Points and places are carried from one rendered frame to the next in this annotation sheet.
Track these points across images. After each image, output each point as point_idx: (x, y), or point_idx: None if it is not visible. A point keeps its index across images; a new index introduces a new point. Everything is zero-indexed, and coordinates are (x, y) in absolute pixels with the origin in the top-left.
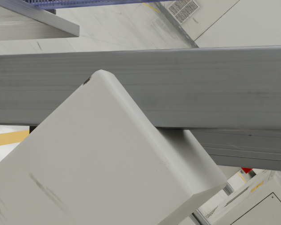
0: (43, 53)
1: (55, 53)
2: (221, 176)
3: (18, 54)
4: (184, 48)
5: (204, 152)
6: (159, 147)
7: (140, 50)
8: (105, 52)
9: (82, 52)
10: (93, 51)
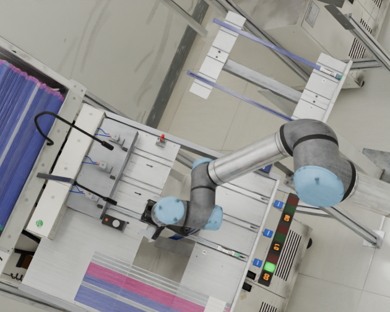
0: (280, 83)
1: (279, 82)
2: (258, 88)
3: (283, 84)
4: (265, 76)
5: (260, 89)
6: None
7: (270, 78)
8: (273, 80)
9: (276, 81)
10: (275, 80)
